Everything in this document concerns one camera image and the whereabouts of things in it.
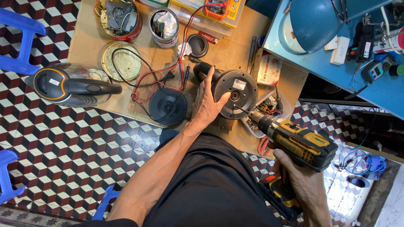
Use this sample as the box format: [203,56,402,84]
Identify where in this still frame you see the person's left hand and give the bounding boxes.
[191,66,231,125]

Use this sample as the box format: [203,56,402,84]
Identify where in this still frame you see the person's right hand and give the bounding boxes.
[272,149,329,209]

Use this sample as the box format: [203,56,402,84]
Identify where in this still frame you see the yellow black cordless drill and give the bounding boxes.
[233,104,339,223]

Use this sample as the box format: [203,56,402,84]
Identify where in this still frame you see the black electric kettle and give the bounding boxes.
[193,62,259,120]

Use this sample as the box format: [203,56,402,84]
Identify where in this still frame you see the black round kettle base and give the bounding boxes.
[148,88,189,127]

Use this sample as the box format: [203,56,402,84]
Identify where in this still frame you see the blue slipper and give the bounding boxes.
[347,175,371,189]

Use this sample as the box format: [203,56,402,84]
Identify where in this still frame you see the red multimeter probe lead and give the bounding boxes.
[131,5,218,104]

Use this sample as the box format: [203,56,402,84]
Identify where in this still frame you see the crumpled white tissue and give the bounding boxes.
[177,42,193,59]

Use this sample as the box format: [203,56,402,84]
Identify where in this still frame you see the black round kettle lid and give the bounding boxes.
[186,34,209,58]

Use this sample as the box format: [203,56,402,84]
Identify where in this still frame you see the clear plastic tray of tools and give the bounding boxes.
[241,89,293,139]

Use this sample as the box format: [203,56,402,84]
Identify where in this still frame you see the small red box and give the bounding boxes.
[198,30,219,45]

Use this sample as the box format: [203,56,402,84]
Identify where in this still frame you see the grey metal file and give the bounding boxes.
[246,36,258,75]

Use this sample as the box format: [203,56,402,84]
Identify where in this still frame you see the white cardboard medicine box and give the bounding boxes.
[252,48,283,86]

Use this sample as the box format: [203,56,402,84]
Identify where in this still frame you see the person's black shorts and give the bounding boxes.
[68,129,283,227]

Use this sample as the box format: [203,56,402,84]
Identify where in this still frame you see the silver tin can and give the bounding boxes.
[147,7,180,50]

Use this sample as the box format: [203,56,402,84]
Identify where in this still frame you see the gold round tin lid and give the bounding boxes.
[101,41,143,82]

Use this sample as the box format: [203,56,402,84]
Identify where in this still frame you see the clear plastic box yellow label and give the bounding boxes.
[167,0,247,39]

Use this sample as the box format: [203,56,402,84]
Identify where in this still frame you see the orange multimeter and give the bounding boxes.
[203,0,231,21]

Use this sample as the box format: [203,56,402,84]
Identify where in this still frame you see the blue workbench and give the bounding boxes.
[262,0,404,121]

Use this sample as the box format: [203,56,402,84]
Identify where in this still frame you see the red round tin of parts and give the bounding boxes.
[93,0,143,42]

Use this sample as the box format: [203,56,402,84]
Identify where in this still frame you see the brown cardboard sheet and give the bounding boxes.
[67,0,309,160]

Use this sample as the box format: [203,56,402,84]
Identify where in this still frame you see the blue grey tester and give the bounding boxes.
[361,56,396,83]

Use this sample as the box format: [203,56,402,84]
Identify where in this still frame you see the blue metal desk lamp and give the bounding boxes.
[278,0,393,55]

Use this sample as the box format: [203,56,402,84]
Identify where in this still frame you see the blue plastic stool leg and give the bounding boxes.
[91,184,121,221]

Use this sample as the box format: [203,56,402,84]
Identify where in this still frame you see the white power adapter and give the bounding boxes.
[330,36,351,65]

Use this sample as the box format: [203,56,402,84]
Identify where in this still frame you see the black handheld device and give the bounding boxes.
[345,21,375,63]

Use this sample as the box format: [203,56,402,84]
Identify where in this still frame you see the white red spray can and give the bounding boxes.
[372,26,404,55]

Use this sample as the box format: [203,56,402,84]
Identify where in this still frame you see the blue plastic chair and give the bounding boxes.
[0,8,47,76]

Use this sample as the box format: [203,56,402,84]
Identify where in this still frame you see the blue plastic stool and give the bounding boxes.
[0,149,26,205]

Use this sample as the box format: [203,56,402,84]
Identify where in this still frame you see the red cable loop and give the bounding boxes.
[257,136,272,157]

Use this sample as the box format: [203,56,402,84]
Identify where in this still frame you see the black handled screwdriver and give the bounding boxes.
[274,84,284,111]

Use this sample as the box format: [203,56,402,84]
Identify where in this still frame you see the blue coiled cable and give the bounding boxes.
[342,148,387,176]

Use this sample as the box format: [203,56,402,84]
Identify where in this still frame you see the black power cord with plug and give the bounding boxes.
[111,47,177,89]

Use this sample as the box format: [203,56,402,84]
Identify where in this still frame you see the glass kettle with black handle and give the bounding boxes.
[25,62,123,108]

